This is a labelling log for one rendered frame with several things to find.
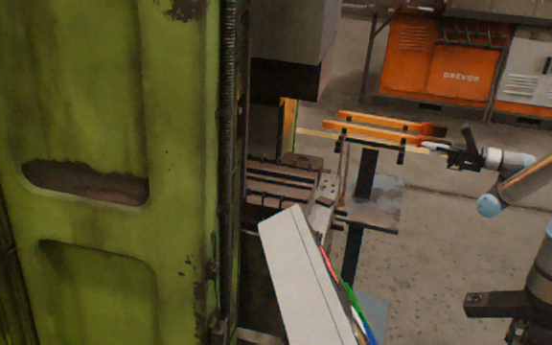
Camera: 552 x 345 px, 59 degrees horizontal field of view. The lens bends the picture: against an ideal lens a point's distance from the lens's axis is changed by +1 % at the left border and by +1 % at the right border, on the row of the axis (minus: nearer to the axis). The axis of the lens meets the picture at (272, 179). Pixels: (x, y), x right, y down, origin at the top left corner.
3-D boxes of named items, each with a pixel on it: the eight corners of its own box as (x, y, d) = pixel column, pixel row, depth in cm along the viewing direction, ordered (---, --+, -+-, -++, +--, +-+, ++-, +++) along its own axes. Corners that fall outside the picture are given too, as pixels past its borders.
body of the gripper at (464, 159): (444, 168, 170) (480, 175, 167) (449, 146, 166) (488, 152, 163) (444, 159, 176) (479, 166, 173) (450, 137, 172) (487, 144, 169)
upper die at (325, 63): (331, 76, 123) (335, 37, 118) (316, 103, 106) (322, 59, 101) (174, 54, 130) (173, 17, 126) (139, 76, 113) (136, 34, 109)
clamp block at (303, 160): (322, 175, 151) (324, 157, 147) (317, 189, 144) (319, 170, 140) (284, 169, 153) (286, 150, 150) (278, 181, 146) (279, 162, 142)
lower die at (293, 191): (315, 195, 140) (318, 169, 136) (302, 234, 124) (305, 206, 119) (179, 170, 148) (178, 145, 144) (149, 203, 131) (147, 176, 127)
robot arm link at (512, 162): (530, 184, 163) (539, 161, 159) (494, 176, 166) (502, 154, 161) (527, 173, 170) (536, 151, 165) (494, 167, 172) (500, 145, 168)
